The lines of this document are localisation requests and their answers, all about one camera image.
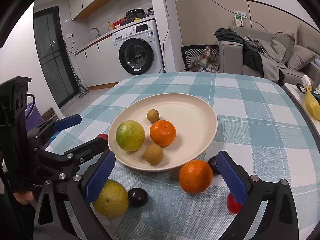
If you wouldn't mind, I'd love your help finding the pale yellow guava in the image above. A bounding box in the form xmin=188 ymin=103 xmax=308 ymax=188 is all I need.
xmin=92 ymin=179 xmax=129 ymax=218

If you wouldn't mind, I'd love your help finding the orange mandarin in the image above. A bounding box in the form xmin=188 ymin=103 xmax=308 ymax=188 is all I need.
xmin=149 ymin=120 xmax=177 ymax=146
xmin=178 ymin=160 xmax=213 ymax=194

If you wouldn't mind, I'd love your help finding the yellow-green guava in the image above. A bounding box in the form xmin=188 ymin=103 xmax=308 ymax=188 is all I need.
xmin=116 ymin=120 xmax=145 ymax=152

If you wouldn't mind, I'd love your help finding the small brown longan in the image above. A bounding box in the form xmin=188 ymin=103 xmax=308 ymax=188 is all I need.
xmin=146 ymin=109 xmax=159 ymax=123

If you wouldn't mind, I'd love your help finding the left hand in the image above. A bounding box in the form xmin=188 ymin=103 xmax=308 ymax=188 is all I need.
xmin=14 ymin=191 xmax=34 ymax=205

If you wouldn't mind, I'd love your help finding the purple bag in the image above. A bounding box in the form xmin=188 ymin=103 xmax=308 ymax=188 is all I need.
xmin=25 ymin=101 xmax=44 ymax=132

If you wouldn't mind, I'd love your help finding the small red tomato left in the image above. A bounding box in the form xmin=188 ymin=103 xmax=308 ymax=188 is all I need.
xmin=96 ymin=133 xmax=108 ymax=141

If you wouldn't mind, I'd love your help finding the dark plum right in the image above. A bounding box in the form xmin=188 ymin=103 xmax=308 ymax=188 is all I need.
xmin=207 ymin=155 xmax=220 ymax=175

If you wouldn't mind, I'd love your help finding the dark plum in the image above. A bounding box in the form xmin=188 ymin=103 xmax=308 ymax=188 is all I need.
xmin=128 ymin=187 xmax=149 ymax=207
xmin=207 ymin=155 xmax=220 ymax=175

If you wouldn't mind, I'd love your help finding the dark plum left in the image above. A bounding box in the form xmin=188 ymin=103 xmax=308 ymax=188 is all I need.
xmin=128 ymin=187 xmax=149 ymax=207

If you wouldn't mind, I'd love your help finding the black glass door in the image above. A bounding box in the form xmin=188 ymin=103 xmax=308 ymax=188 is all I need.
xmin=33 ymin=7 xmax=79 ymax=108

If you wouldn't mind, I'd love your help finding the teal checkered tablecloth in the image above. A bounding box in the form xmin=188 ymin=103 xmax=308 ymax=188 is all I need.
xmin=44 ymin=71 xmax=320 ymax=240

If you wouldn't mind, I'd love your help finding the cream round plate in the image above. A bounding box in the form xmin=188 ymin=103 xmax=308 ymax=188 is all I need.
xmin=108 ymin=93 xmax=218 ymax=172

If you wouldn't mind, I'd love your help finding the yellow plastic bag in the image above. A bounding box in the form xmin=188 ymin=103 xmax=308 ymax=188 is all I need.
xmin=304 ymin=88 xmax=320 ymax=121

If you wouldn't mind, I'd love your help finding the white washing machine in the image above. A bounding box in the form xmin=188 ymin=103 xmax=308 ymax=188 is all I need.
xmin=112 ymin=19 xmax=164 ymax=78

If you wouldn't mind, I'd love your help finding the plaid cloth on chair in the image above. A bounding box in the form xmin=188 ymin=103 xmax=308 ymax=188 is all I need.
xmin=190 ymin=46 xmax=220 ymax=73

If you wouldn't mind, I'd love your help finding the grey sofa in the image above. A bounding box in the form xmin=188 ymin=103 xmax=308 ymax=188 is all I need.
xmin=215 ymin=25 xmax=319 ymax=87

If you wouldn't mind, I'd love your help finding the black cooking pot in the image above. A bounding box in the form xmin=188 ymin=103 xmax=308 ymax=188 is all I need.
xmin=126 ymin=9 xmax=145 ymax=23

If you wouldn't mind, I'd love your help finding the dark clothes pile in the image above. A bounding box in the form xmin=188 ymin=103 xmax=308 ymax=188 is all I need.
xmin=214 ymin=28 xmax=286 ymax=86

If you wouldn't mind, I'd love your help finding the grey cushion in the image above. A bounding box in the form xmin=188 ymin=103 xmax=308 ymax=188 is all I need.
xmin=286 ymin=44 xmax=316 ymax=71

